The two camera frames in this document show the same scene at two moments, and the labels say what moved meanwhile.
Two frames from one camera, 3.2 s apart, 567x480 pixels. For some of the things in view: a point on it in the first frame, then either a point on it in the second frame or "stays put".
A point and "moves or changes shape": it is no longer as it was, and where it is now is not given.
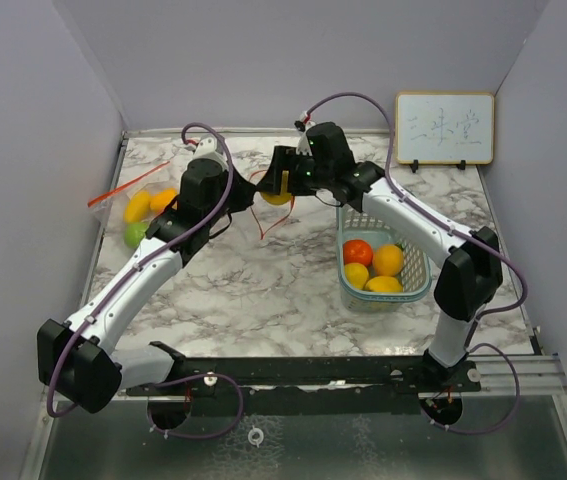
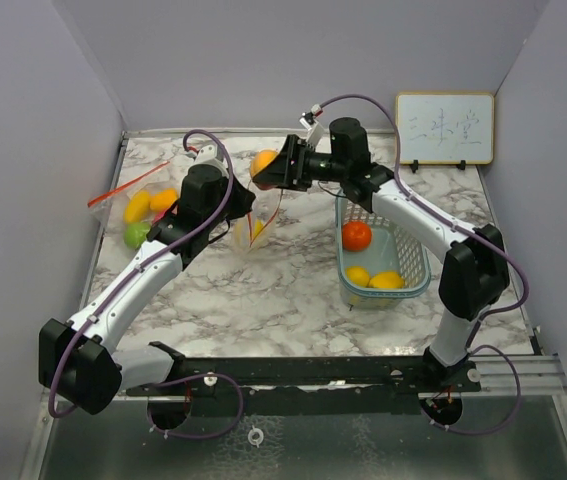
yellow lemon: x=138 y=208 stays put
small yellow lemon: x=356 y=275 stays put
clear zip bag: x=268 y=215 moves or changes shape
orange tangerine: x=357 y=251 to x=356 y=236
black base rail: x=311 y=386 stays put
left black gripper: x=244 y=191 stays put
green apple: x=134 y=232 stays put
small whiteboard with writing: x=445 y=128 stays put
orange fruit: x=387 y=259 to x=261 y=159
